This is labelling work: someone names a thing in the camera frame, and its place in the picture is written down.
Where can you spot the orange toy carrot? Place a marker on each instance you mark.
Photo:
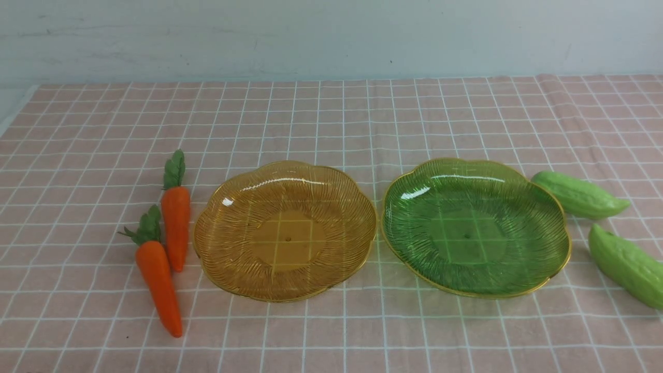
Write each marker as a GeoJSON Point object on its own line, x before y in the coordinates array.
{"type": "Point", "coordinates": [176, 210]}
{"type": "Point", "coordinates": [154, 266]}

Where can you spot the green toy gourd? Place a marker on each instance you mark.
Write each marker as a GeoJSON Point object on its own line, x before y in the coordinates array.
{"type": "Point", "coordinates": [628, 265]}
{"type": "Point", "coordinates": [580, 198]}

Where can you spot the amber plastic ribbed plate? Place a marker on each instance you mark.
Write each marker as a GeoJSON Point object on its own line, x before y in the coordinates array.
{"type": "Point", "coordinates": [286, 231]}

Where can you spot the green plastic ribbed plate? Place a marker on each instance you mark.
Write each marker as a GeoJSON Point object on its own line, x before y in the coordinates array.
{"type": "Point", "coordinates": [475, 228]}

